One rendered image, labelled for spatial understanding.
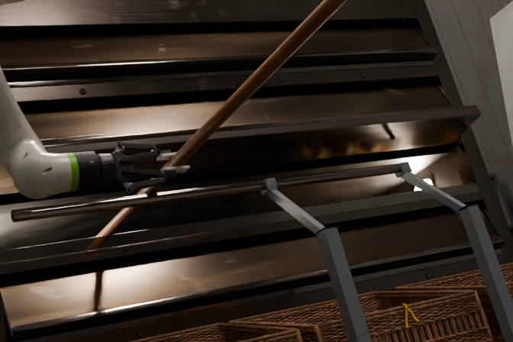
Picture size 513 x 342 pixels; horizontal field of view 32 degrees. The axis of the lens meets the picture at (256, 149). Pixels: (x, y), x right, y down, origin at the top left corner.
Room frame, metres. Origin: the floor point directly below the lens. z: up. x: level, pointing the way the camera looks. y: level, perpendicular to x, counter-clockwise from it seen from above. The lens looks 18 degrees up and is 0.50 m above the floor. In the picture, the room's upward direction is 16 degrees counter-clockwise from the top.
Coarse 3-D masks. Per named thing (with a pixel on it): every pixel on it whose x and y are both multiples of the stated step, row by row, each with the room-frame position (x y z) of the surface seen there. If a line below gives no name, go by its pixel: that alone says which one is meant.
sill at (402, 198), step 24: (408, 192) 3.13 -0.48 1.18; (456, 192) 3.24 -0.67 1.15; (240, 216) 2.78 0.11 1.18; (264, 216) 2.82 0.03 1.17; (288, 216) 2.87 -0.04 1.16; (312, 216) 2.91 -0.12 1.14; (72, 240) 2.49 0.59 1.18; (96, 240) 2.53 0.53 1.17; (120, 240) 2.57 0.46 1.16; (144, 240) 2.61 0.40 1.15
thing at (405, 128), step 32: (288, 128) 2.74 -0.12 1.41; (320, 128) 2.80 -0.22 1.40; (352, 128) 2.88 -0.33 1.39; (384, 128) 2.98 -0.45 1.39; (416, 128) 3.08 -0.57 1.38; (448, 128) 3.18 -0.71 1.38; (160, 160) 2.61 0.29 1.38; (192, 160) 2.68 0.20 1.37; (224, 160) 2.76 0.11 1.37; (256, 160) 2.85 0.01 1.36; (288, 160) 2.94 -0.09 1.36; (0, 192) 2.44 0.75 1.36
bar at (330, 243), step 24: (360, 168) 2.58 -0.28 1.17; (384, 168) 2.62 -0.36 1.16; (408, 168) 2.65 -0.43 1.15; (168, 192) 2.26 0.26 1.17; (192, 192) 2.29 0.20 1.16; (216, 192) 2.33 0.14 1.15; (240, 192) 2.38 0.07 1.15; (264, 192) 2.42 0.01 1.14; (432, 192) 2.57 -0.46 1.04; (24, 216) 2.06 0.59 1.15; (48, 216) 2.10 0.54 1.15; (480, 216) 2.47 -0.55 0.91; (336, 240) 2.22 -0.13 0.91; (480, 240) 2.46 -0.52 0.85; (336, 264) 2.21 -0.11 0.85; (480, 264) 2.48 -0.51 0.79; (336, 288) 2.23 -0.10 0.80; (504, 288) 2.47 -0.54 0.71; (360, 312) 2.23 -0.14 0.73; (504, 312) 2.46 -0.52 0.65; (360, 336) 2.22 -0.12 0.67; (504, 336) 2.48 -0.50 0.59
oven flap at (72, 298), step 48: (240, 240) 2.81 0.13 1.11; (288, 240) 2.88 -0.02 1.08; (384, 240) 3.05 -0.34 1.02; (432, 240) 3.14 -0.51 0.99; (0, 288) 2.40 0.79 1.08; (48, 288) 2.46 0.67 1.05; (96, 288) 2.52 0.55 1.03; (144, 288) 2.58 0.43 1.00; (192, 288) 2.65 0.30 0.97; (240, 288) 2.69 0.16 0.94
